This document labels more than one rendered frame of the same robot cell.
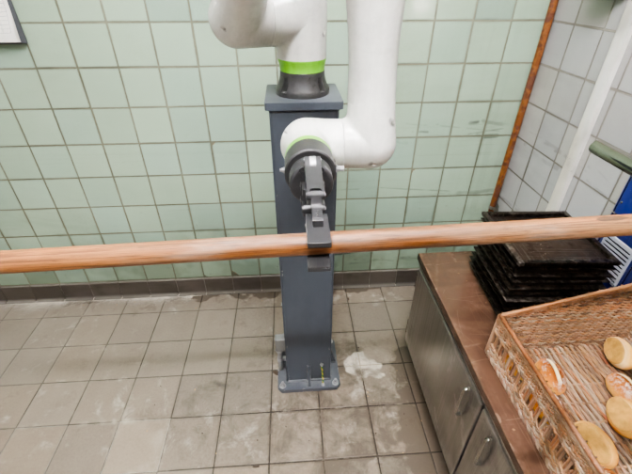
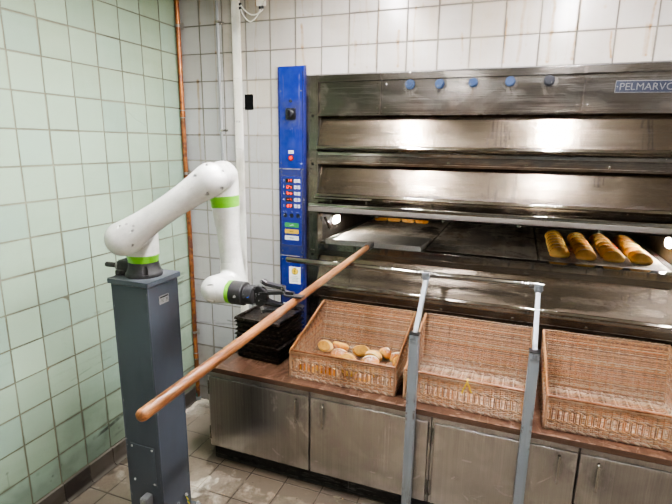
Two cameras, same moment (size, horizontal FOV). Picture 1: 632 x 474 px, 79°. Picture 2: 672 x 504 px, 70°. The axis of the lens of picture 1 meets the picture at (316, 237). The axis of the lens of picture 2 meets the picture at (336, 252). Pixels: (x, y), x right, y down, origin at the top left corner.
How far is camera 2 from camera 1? 155 cm
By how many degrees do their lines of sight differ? 63
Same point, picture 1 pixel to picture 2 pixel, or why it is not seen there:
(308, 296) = (173, 426)
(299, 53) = (153, 250)
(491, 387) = (307, 384)
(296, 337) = (169, 475)
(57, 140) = not seen: outside the picture
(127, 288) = not seen: outside the picture
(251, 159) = (16, 367)
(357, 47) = (230, 239)
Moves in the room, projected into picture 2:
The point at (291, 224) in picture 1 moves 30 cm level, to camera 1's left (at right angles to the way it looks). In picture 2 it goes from (160, 366) to (99, 399)
